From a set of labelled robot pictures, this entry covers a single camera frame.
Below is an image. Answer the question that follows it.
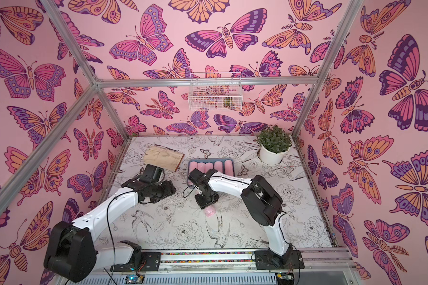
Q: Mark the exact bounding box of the pink trash bag roll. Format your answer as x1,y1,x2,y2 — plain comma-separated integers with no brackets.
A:
203,205,216,217
214,161,224,173
189,161,198,173
205,162,214,172
197,162,206,173
224,160,234,176

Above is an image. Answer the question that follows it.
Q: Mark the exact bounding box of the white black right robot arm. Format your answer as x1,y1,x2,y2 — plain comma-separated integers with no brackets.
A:
189,169,305,271

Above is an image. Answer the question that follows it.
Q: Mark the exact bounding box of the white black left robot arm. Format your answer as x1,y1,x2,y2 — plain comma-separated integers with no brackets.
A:
44,165,176,283

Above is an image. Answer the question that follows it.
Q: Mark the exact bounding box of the blue plastic storage box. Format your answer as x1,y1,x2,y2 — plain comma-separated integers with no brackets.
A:
187,158,235,176

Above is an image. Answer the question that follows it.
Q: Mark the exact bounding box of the cream work glove red cuff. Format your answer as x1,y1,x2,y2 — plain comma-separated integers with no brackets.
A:
143,145,184,172

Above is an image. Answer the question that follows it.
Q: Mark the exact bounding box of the green plant in white pot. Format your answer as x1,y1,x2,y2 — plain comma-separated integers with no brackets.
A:
256,125,292,166

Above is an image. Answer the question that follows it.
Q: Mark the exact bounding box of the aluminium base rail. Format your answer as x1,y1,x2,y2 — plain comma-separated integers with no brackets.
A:
94,248,355,273

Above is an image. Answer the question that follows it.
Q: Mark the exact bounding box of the white wire wall basket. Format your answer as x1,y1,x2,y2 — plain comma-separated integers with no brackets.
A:
187,71,243,111

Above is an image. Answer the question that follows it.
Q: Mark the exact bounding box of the aluminium frame top bar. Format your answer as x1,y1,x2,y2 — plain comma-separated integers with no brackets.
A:
97,76,318,89

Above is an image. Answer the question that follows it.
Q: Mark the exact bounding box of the aluminium frame post left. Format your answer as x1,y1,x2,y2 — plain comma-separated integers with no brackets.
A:
41,0,130,140

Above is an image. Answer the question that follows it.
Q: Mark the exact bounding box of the aluminium frame post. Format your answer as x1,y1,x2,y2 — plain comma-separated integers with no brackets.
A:
292,0,363,138
41,0,130,140

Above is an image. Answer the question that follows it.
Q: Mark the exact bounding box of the aluminium frame post right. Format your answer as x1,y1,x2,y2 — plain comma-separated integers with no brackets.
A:
292,0,363,138

